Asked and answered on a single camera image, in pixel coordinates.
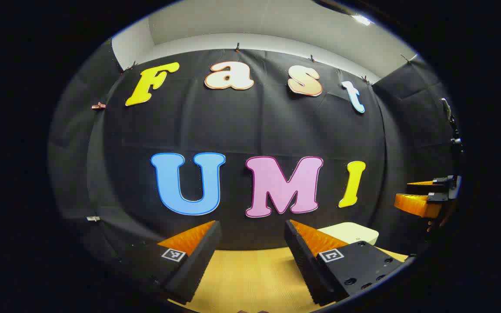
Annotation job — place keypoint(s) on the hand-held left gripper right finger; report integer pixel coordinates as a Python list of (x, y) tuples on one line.
[(307, 265)]

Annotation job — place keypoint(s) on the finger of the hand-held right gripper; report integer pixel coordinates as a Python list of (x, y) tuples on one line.
[(415, 205), (422, 188)]

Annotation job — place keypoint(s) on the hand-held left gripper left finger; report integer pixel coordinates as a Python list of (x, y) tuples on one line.
[(198, 265)]

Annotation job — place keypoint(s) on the pale green desktop garbage bin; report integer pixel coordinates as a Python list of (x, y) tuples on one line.
[(350, 231)]

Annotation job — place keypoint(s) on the wooden desktop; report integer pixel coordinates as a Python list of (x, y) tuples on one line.
[(250, 278)]

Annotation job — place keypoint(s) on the black backdrop cloth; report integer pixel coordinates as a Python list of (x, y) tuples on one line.
[(242, 126)]

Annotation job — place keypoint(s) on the ceiling light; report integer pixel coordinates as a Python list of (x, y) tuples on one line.
[(362, 19)]

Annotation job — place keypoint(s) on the pink cloth clip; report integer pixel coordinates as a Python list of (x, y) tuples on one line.
[(98, 105)]

